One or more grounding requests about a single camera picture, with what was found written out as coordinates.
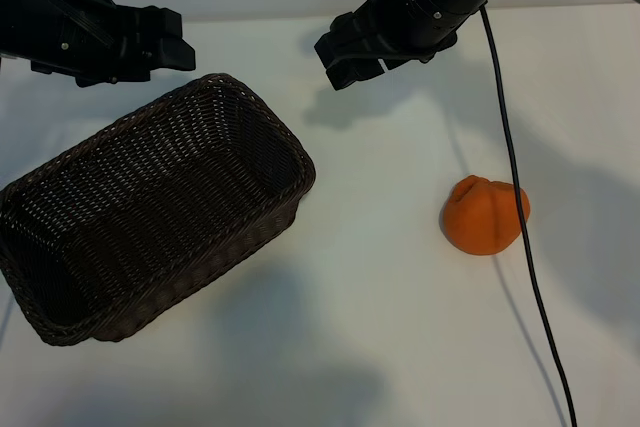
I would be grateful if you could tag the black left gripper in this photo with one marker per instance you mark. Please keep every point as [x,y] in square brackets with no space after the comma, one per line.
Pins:
[60,27]

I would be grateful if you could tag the dark brown wicker basket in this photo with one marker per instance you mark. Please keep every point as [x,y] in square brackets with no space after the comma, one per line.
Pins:
[150,197]

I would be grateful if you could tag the orange fruit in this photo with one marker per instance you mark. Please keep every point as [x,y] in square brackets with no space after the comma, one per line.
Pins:
[475,222]

